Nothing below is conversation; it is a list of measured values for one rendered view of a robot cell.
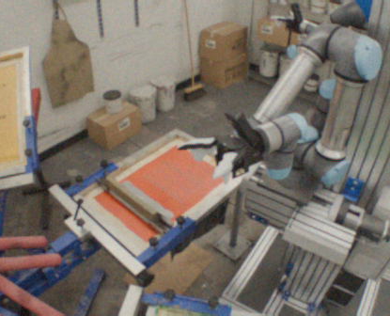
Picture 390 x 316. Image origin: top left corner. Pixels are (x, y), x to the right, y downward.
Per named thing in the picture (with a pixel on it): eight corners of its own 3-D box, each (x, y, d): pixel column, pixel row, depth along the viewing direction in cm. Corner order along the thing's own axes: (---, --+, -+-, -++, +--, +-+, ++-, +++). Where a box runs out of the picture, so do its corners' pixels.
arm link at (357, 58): (318, 160, 125) (350, 23, 91) (346, 181, 115) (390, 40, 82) (297, 171, 121) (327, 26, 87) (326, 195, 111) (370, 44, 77)
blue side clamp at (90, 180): (114, 171, 185) (113, 161, 180) (119, 175, 182) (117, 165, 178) (70, 198, 167) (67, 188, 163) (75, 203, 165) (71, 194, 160)
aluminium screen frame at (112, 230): (176, 133, 211) (176, 128, 209) (254, 175, 180) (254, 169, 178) (70, 198, 166) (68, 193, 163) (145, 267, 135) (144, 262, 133)
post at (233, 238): (230, 229, 271) (241, 133, 211) (251, 244, 259) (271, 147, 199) (212, 245, 258) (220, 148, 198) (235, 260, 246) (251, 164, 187)
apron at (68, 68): (93, 88, 351) (80, -7, 285) (97, 90, 347) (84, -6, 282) (51, 108, 320) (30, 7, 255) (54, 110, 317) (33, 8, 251)
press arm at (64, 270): (184, 180, 191) (183, 172, 187) (192, 184, 188) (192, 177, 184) (-8, 315, 120) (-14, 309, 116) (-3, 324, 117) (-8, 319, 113)
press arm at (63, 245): (83, 230, 145) (81, 223, 142) (90, 238, 142) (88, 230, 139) (53, 251, 135) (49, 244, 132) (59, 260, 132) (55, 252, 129)
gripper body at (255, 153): (230, 181, 80) (268, 164, 85) (230, 150, 75) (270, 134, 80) (212, 166, 85) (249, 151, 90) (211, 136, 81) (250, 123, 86)
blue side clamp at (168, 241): (187, 224, 155) (187, 214, 151) (195, 229, 153) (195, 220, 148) (139, 262, 138) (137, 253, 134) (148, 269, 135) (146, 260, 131)
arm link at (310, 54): (312, 8, 95) (224, 132, 104) (339, 18, 87) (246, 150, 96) (324, 29, 103) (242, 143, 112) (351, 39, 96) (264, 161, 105)
